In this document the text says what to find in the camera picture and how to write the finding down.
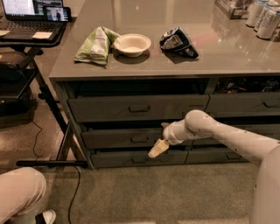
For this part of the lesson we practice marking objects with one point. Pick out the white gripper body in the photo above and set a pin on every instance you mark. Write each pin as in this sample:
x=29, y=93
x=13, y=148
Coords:
x=170, y=135

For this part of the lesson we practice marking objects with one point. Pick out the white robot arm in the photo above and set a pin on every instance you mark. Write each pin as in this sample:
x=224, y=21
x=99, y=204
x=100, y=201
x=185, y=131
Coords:
x=260, y=150

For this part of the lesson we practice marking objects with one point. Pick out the grey drawer cabinet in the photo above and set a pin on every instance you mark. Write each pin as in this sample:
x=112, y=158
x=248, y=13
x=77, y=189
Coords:
x=232, y=59

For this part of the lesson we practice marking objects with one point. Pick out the white can middle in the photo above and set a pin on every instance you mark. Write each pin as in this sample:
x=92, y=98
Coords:
x=266, y=6

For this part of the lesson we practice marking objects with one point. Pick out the white can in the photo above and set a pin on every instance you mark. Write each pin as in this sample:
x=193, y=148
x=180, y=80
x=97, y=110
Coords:
x=254, y=11
x=269, y=23
x=266, y=6

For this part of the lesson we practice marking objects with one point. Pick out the open laptop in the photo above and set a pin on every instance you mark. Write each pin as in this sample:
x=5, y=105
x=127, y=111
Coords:
x=24, y=20

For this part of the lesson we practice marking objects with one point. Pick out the black chip bag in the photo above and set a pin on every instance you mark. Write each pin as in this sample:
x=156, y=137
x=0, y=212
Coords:
x=177, y=41

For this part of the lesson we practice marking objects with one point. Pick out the white paper bowl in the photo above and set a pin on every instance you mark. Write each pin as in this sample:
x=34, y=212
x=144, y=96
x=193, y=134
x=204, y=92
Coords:
x=132, y=45

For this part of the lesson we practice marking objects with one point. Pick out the green chip bag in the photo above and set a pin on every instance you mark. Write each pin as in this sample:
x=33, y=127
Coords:
x=95, y=48

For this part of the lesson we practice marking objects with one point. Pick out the white sneaker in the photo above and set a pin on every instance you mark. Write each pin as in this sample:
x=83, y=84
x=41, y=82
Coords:
x=48, y=217

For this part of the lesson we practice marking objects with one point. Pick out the cardboard can box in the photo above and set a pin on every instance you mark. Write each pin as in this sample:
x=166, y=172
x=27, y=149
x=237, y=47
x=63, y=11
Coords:
x=234, y=9

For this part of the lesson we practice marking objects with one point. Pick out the white can left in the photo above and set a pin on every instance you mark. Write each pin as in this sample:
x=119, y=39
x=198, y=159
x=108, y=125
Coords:
x=254, y=11

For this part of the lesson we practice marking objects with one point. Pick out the white can right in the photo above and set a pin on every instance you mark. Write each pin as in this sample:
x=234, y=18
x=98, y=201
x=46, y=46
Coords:
x=269, y=23

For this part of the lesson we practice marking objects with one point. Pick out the person leg beige trousers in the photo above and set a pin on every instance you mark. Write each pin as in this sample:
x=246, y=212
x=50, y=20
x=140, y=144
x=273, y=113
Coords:
x=21, y=194

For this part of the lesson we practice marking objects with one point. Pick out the black smartphone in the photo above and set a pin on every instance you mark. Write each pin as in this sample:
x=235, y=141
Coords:
x=57, y=14

